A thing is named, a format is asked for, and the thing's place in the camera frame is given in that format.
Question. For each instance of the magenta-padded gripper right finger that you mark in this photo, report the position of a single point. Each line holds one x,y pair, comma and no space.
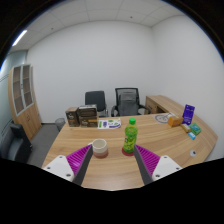
164,165

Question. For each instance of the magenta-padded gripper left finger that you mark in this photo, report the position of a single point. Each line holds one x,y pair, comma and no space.
61,165

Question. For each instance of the green drink bottle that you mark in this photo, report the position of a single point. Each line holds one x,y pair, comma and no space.
130,138

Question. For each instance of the small light blue box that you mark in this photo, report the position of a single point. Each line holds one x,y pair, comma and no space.
191,135

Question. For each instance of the grey mesh waste bin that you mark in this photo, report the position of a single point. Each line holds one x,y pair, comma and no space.
60,124

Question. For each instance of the white and brown mug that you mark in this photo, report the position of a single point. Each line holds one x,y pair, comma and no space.
100,148

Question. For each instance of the small tan box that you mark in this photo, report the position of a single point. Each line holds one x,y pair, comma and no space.
185,128

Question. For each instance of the orange cardboard box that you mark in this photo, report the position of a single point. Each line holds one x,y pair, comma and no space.
175,121

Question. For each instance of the round white printed pad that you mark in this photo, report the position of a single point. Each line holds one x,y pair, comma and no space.
162,118

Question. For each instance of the small green box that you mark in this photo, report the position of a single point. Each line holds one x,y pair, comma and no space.
195,128

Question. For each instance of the small brown cardboard box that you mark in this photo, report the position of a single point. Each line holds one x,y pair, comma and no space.
72,116

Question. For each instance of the black leather armchair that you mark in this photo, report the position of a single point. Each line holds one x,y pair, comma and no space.
15,146

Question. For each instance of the tall purple box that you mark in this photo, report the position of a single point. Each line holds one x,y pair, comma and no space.
188,114

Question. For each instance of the dark brown flat box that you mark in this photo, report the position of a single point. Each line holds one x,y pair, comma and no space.
87,110

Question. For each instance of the white printed leaflet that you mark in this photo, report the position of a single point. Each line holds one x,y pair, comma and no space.
109,123

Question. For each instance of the wooden shelf unit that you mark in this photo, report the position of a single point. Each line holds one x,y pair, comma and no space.
26,111

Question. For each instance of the grey mesh office chair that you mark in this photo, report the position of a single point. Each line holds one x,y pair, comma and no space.
128,101

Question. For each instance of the black padded office chair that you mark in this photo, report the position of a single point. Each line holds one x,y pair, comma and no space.
95,99

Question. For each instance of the long ceiling light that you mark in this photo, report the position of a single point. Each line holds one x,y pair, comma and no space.
19,37

